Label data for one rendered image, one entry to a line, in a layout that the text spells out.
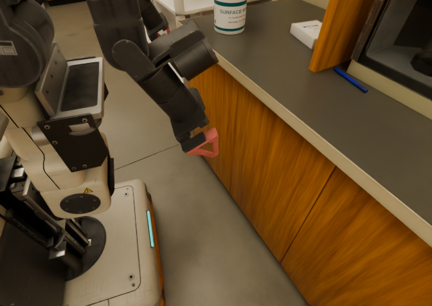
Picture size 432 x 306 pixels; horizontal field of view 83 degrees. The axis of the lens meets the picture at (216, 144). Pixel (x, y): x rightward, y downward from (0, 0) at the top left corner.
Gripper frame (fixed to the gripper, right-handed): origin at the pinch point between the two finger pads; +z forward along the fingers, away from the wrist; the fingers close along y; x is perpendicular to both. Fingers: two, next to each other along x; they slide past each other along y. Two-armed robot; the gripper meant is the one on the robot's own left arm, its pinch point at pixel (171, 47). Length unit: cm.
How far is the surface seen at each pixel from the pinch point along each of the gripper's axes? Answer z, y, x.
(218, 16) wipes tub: 9.2, 20.1, -20.2
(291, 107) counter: 17.3, -33.0, -21.5
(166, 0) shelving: 11, 75, -4
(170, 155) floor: 86, 43, 51
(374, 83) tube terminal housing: 29, -32, -47
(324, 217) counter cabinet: 45, -55, -15
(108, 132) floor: 66, 82, 90
